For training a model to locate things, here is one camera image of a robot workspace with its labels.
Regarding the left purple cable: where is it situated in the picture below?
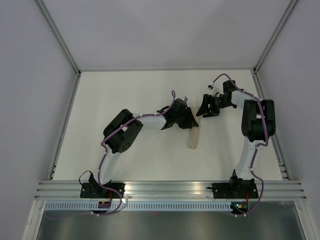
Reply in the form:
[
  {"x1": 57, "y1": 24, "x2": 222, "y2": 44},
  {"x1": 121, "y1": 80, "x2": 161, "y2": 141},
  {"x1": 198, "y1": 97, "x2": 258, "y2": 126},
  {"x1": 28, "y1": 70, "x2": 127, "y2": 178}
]
[{"x1": 44, "y1": 90, "x2": 177, "y2": 221}]

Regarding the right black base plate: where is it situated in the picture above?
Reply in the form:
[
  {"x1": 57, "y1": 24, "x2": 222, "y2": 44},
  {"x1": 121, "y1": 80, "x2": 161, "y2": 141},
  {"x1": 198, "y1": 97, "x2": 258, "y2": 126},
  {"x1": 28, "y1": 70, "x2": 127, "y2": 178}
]
[{"x1": 207, "y1": 183, "x2": 259, "y2": 200}]

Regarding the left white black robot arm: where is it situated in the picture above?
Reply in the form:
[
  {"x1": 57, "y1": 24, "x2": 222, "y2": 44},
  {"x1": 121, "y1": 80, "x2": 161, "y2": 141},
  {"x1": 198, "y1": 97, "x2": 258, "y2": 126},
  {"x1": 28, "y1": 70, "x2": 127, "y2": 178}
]
[{"x1": 88, "y1": 98, "x2": 199, "y2": 198}]

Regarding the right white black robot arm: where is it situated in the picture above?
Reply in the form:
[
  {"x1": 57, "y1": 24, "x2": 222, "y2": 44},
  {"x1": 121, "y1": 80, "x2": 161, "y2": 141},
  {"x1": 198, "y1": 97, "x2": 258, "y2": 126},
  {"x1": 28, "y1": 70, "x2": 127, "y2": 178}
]
[{"x1": 196, "y1": 80, "x2": 276, "y2": 199}]

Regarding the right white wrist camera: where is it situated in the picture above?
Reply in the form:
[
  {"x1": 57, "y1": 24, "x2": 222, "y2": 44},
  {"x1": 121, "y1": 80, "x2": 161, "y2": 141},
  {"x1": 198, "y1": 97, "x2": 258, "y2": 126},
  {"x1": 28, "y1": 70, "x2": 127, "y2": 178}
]
[{"x1": 207, "y1": 82, "x2": 220, "y2": 96}]

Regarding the aluminium mounting rail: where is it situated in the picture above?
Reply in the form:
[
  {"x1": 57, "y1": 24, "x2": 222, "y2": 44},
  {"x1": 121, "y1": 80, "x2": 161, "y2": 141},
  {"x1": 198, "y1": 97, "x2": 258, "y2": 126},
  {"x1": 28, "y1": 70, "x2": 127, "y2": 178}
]
[{"x1": 34, "y1": 180, "x2": 307, "y2": 202}]

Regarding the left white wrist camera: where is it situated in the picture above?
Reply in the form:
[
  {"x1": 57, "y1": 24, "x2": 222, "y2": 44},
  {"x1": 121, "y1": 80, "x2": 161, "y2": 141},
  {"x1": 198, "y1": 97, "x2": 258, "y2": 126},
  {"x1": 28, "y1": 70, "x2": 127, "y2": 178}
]
[{"x1": 180, "y1": 96, "x2": 188, "y2": 103}]

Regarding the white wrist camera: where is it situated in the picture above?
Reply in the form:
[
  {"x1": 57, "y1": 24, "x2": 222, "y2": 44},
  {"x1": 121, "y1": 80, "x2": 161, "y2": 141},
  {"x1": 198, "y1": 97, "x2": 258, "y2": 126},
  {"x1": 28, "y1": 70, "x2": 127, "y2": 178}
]
[
  {"x1": 207, "y1": 82, "x2": 220, "y2": 96},
  {"x1": 180, "y1": 96, "x2": 188, "y2": 103}
]

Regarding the beige cloth napkin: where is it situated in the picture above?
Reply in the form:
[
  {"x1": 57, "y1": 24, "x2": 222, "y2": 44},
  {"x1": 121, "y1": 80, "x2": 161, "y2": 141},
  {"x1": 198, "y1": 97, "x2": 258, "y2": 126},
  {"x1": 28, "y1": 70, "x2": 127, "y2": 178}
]
[{"x1": 186, "y1": 107, "x2": 200, "y2": 150}]

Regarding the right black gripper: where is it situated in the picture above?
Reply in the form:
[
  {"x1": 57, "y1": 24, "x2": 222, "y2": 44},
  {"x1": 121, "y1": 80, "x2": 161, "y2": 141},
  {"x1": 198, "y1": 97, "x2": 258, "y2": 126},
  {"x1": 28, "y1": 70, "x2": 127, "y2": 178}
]
[{"x1": 196, "y1": 94, "x2": 234, "y2": 118}]

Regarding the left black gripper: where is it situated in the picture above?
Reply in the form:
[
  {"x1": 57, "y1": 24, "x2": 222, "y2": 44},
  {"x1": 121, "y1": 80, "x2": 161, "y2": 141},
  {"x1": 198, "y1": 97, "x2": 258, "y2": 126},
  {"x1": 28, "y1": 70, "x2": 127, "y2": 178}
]
[{"x1": 174, "y1": 108, "x2": 199, "y2": 131}]

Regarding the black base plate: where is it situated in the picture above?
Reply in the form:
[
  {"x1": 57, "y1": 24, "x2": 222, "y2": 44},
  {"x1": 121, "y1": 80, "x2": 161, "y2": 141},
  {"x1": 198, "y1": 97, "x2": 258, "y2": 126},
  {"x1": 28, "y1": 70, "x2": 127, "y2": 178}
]
[
  {"x1": 80, "y1": 182, "x2": 125, "y2": 199},
  {"x1": 207, "y1": 183, "x2": 259, "y2": 200}
]

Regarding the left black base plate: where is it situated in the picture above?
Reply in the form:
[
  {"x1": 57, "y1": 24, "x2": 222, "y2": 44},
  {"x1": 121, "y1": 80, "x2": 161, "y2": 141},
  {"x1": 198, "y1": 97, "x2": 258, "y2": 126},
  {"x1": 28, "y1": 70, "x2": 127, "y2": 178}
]
[{"x1": 80, "y1": 182, "x2": 125, "y2": 199}]

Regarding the aluminium frame post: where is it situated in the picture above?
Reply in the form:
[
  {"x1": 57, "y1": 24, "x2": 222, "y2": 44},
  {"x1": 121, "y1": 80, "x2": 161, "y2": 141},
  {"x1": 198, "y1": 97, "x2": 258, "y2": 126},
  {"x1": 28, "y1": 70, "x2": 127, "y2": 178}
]
[
  {"x1": 33, "y1": 0, "x2": 81, "y2": 76},
  {"x1": 252, "y1": 0, "x2": 300, "y2": 75}
]

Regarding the right aluminium frame post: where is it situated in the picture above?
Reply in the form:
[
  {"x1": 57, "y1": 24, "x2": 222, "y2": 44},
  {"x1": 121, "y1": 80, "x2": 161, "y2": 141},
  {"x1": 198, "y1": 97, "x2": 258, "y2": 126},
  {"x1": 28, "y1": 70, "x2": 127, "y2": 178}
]
[{"x1": 252, "y1": 0, "x2": 300, "y2": 75}]

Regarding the white slotted cable duct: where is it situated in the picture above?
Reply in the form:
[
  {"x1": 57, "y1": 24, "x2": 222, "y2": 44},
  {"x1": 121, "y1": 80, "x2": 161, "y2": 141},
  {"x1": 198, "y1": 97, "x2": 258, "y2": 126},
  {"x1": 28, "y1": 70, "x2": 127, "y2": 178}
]
[{"x1": 45, "y1": 201, "x2": 232, "y2": 212}]

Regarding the left aluminium frame post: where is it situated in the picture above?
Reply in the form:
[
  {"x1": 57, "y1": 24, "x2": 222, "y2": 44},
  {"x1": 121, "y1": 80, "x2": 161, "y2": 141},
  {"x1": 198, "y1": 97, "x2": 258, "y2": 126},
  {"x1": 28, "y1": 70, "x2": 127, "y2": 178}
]
[{"x1": 33, "y1": 0, "x2": 81, "y2": 76}]

